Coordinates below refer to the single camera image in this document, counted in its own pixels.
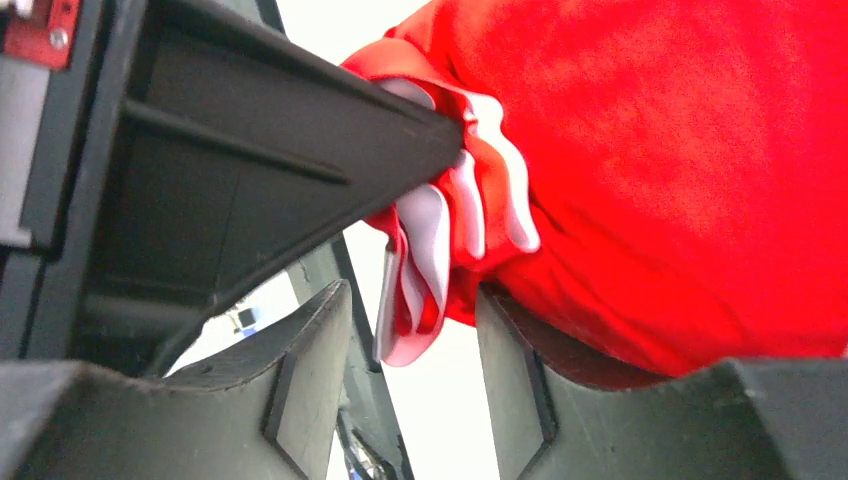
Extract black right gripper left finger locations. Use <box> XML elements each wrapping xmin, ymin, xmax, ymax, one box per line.
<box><xmin>1</xmin><ymin>280</ymin><xmax>352</xmax><ymax>479</ymax></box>

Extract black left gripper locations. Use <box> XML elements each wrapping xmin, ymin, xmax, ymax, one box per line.
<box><xmin>1</xmin><ymin>1</ymin><xmax>159</xmax><ymax>361</ymax></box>

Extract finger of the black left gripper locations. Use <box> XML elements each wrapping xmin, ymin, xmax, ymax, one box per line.
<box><xmin>72</xmin><ymin>1</ymin><xmax>461</xmax><ymax>376</ymax></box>

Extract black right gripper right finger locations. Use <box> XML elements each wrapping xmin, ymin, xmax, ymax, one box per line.
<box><xmin>476</xmin><ymin>286</ymin><xmax>847</xmax><ymax>479</ymax></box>

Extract red underwear white trim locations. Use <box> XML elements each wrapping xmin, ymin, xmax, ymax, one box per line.
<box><xmin>344</xmin><ymin>1</ymin><xmax>847</xmax><ymax>376</ymax></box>

